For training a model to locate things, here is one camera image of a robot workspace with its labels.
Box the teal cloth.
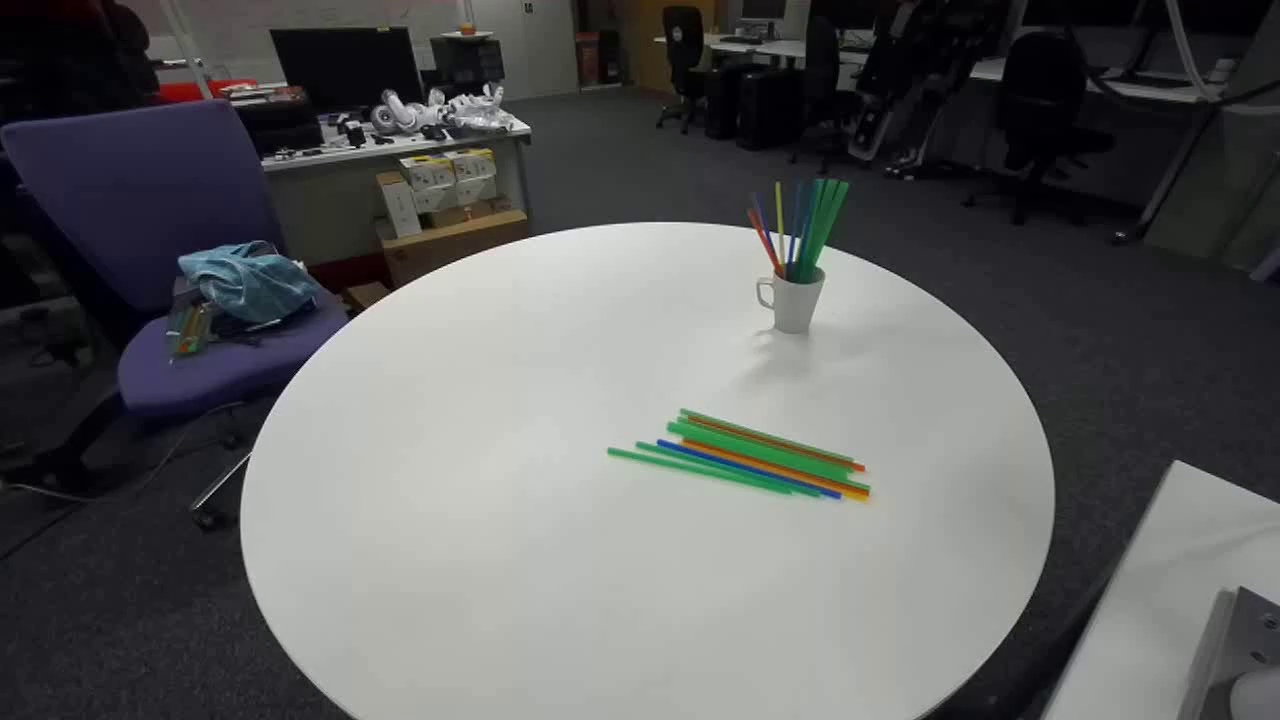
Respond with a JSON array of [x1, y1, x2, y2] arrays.
[[166, 237, 326, 361]]

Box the yellow-orange straw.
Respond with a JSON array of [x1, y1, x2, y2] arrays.
[[691, 440, 875, 505]]

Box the clear plastic bags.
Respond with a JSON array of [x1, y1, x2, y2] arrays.
[[370, 79, 517, 139]]

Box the long white desk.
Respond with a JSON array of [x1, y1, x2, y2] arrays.
[[933, 52, 1246, 111]]

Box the black monitor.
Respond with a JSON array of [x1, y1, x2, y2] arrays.
[[267, 25, 424, 115]]

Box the white packing boxes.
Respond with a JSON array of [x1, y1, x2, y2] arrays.
[[398, 145, 503, 214]]

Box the green straw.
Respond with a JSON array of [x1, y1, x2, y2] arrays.
[[665, 419, 856, 494], [800, 178, 834, 284], [606, 446, 805, 500], [665, 418, 866, 487], [805, 178, 840, 284], [807, 178, 851, 284]]

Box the purple office chair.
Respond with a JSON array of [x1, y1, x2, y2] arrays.
[[0, 99, 354, 537]]

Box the red object on desk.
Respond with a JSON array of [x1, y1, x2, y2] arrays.
[[155, 78, 265, 108]]

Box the grey metal bracket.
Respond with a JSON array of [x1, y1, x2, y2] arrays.
[[1175, 583, 1280, 720]]

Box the black office chair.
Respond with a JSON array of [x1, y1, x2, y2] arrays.
[[989, 25, 1121, 229], [657, 0, 721, 137]]

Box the white robot mounting table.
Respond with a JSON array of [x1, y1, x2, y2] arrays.
[[1040, 456, 1280, 720]]

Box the brownish orange straw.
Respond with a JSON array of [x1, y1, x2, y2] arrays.
[[675, 404, 874, 475]]

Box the white office desk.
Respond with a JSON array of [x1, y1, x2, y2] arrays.
[[255, 111, 537, 271]]

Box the black box on desk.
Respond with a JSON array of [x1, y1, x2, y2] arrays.
[[238, 98, 326, 161]]

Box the cardboard box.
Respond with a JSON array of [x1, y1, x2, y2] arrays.
[[378, 206, 537, 291]]

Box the white mug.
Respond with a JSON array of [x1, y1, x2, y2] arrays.
[[754, 266, 828, 338]]

